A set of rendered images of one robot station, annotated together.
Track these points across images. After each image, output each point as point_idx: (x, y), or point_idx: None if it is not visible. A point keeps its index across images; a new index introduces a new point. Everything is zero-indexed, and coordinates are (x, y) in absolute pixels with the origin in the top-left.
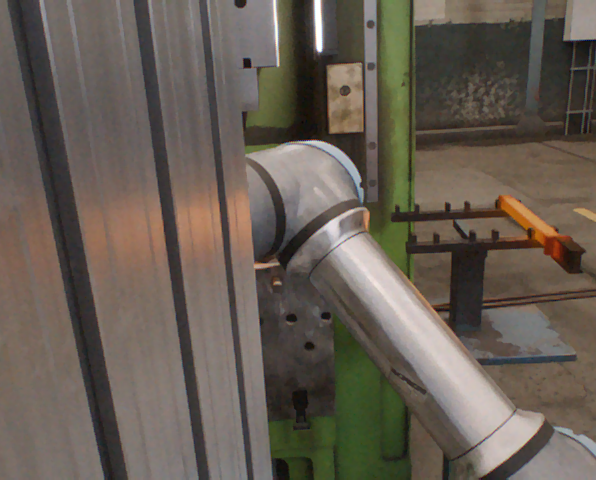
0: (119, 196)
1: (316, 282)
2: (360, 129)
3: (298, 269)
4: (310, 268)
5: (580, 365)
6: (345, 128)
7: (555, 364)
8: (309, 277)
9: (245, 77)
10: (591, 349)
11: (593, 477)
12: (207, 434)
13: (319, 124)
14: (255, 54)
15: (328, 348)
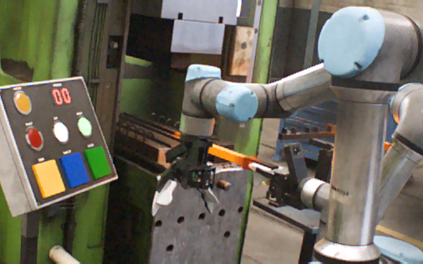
0: None
1: None
2: (247, 73)
3: None
4: None
5: (268, 261)
6: (240, 72)
7: (253, 262)
8: None
9: (217, 29)
10: (267, 250)
11: None
12: None
13: (221, 67)
14: (226, 15)
15: (236, 235)
